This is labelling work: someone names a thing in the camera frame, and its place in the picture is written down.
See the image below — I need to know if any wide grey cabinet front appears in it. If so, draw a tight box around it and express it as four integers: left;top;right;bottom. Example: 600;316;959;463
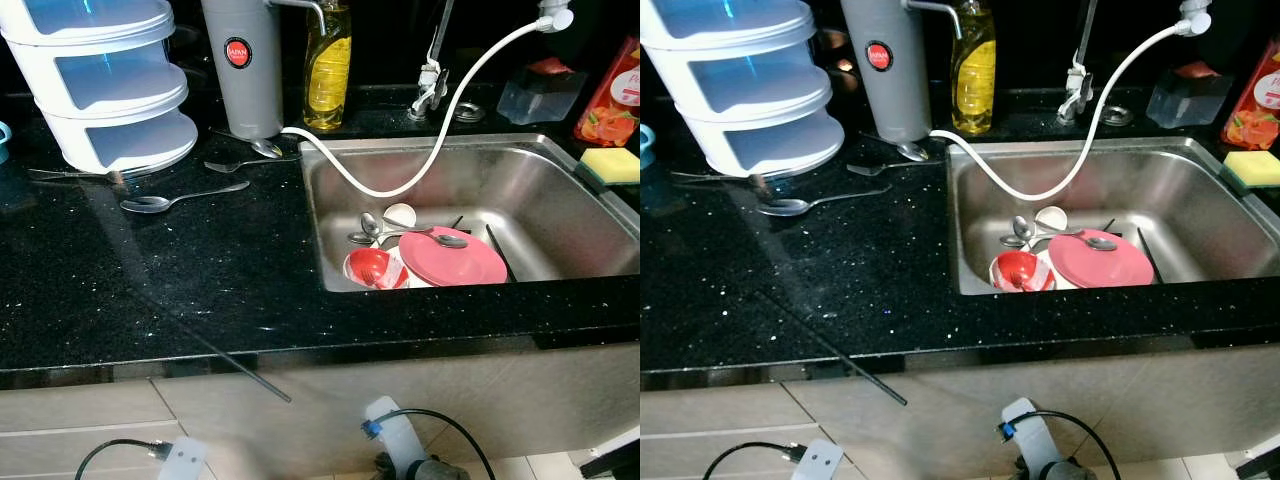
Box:
780;345;1280;480
152;343;641;480

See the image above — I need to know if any red and white bowl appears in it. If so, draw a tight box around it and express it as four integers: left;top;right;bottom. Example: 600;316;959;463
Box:
989;250;1056;294
343;247;411;291

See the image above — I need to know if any pink plate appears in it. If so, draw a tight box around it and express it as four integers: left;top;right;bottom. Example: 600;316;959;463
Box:
398;226;509;288
1047;229;1156;290

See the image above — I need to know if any black panel edge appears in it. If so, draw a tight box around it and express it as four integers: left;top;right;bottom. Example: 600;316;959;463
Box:
578;428;641;480
1235;440;1280;480

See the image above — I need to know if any stainless steel sink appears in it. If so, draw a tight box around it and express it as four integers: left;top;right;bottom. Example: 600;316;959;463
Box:
298;132;641;294
945;135;1280;297

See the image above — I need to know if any deep grey cabinet drawer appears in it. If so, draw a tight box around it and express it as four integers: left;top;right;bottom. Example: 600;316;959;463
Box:
0;420;201;480
640;425;831;480

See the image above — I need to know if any shallow grey cabinet drawer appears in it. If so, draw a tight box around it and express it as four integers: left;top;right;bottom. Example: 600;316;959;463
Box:
0;378;183;434
640;380;806;434

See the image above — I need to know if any yellow green sponge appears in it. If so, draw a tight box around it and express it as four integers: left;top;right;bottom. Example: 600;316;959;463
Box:
1222;150;1280;193
575;147;641;191

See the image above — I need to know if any chrome tap with white tape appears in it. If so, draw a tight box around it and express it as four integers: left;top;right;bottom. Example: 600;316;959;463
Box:
1058;0;1101;124
408;0;456;121

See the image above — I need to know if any yellow dish soap bottle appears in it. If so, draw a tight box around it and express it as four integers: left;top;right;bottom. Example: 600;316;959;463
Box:
950;0;998;136
303;0;353;133

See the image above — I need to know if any grey canister red round sticker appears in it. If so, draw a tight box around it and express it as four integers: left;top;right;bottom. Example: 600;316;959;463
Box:
840;0;933;144
200;0;284;141

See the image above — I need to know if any clear plastic container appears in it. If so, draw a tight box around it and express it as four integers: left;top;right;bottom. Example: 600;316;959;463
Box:
1145;62;1236;129
497;60;589;126

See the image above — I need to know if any red food packet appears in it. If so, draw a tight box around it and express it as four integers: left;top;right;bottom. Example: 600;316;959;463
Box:
1220;40;1280;151
573;35;641;148

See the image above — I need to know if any thin steel knife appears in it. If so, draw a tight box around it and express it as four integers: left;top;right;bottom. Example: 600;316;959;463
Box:
28;167;129;186
670;170;769;189

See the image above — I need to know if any chrome curved spout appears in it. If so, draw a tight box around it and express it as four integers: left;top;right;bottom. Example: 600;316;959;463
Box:
905;0;969;31
268;0;329;31

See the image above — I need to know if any white tiered storage container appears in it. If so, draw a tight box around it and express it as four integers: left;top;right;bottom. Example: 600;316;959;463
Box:
640;0;846;178
0;0;199;176

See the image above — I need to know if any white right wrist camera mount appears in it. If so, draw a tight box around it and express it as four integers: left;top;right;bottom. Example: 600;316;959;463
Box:
1000;397;1063;479
362;396;426;479

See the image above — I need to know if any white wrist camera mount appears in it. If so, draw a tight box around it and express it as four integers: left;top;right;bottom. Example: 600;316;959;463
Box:
1000;397;1063;479
155;436;208;480
362;396;426;479
790;438;844;480

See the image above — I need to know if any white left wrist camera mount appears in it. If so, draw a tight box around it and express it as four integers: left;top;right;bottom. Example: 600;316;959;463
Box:
155;436;208;480
790;438;844;480

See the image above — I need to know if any white flexible hose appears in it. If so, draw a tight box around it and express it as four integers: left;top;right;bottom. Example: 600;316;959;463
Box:
928;10;1216;201
280;8;576;198

